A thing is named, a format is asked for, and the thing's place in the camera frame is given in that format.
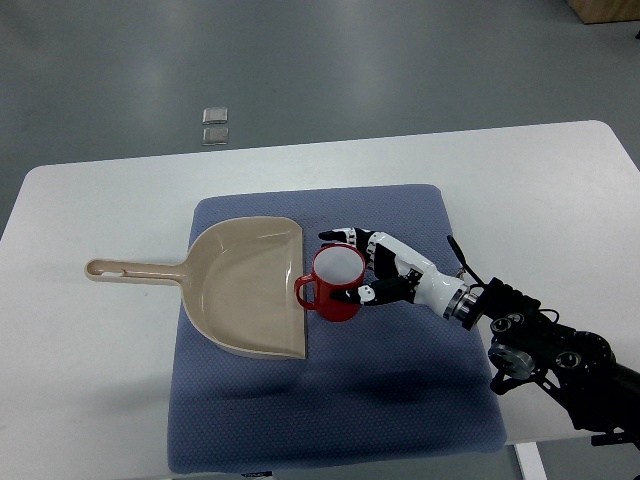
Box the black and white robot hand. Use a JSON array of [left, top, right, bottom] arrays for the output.
[[318, 227, 470, 319]]

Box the red cup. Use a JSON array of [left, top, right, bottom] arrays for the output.
[[294, 244, 366, 323]]

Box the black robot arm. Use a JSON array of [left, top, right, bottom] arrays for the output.
[[445, 278, 639, 446]]

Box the beige plastic dustpan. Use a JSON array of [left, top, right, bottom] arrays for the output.
[[85, 216, 307, 360]]

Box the blue fabric cushion mat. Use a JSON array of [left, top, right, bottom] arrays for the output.
[[167, 184, 507, 474]]

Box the white table leg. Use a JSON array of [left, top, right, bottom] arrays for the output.
[[514, 442, 548, 480]]

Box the upper metal floor plate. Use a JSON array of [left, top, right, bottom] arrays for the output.
[[202, 107, 228, 125]]

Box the black table control panel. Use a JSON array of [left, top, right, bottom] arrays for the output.
[[590, 432, 640, 449]]

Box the wooden box corner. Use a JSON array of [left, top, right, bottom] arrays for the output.
[[567, 0, 639, 25]]

